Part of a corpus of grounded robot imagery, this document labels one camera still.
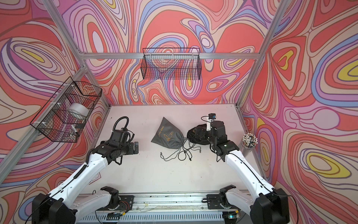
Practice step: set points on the left black wire basket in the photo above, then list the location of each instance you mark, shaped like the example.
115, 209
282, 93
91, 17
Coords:
55, 122

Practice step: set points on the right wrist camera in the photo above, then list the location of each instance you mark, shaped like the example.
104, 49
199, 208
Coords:
210, 118

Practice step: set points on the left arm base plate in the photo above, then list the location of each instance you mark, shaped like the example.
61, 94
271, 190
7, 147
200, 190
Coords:
125, 204

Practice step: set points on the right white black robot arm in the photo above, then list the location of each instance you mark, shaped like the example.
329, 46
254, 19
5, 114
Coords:
265, 205

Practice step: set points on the metal cup of pencils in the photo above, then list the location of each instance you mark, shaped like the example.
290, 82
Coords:
248, 142

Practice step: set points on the grey hair dryer pouch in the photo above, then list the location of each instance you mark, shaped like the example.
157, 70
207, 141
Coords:
170, 137

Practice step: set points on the silver tape roll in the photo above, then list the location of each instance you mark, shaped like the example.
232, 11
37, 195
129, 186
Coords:
78, 111

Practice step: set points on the small white label card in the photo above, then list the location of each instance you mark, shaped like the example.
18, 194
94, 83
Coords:
95, 178

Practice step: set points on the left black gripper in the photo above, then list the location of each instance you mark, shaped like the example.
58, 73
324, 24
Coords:
132, 150

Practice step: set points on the back black wire basket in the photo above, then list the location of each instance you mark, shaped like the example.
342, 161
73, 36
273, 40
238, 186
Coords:
171, 63

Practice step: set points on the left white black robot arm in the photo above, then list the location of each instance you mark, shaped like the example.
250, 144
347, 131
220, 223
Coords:
59, 206

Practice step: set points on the black hair dryer pouch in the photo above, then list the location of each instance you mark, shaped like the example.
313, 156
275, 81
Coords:
199, 135

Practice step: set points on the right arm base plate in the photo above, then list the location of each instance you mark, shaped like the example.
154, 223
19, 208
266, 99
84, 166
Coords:
217, 202

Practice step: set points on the black wire basket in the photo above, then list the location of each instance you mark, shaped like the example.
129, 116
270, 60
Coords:
171, 63
55, 122

